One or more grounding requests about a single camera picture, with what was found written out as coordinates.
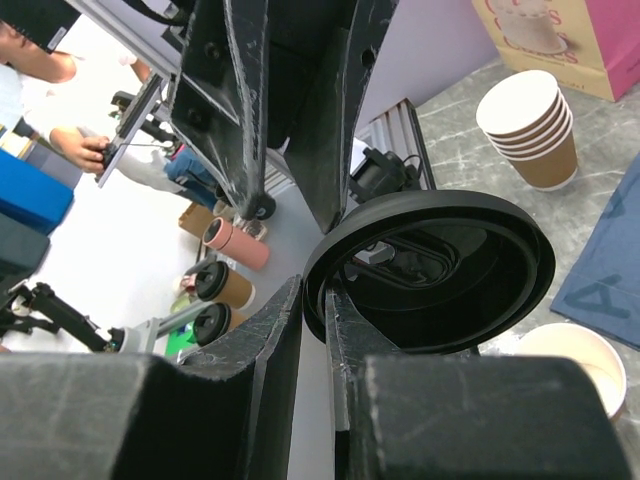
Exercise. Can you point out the brown paper coffee cup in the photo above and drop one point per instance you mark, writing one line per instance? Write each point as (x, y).
(592, 352)

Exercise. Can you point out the person in white shirt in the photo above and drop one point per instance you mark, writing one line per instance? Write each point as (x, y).
(64, 93)

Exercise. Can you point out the lidded cups on floor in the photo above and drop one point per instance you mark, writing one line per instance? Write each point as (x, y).
(225, 294)

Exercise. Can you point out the blue letter print cloth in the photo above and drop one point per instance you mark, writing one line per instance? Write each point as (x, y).
(601, 291)

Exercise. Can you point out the black plastic cup lid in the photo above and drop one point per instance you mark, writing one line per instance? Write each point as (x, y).
(436, 272)

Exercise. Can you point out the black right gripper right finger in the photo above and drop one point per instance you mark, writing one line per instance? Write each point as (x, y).
(461, 416)

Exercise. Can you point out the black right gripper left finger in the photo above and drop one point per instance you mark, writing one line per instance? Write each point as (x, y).
(225, 412)

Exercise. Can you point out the kraft paper cakes bag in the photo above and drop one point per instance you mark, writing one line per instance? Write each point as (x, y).
(589, 46)

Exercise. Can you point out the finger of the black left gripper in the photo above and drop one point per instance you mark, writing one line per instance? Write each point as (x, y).
(220, 103)
(320, 144)

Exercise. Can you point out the stack of paper cups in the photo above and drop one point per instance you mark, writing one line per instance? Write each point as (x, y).
(529, 122)

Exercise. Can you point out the pink cylinder can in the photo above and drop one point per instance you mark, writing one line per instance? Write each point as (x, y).
(223, 237)

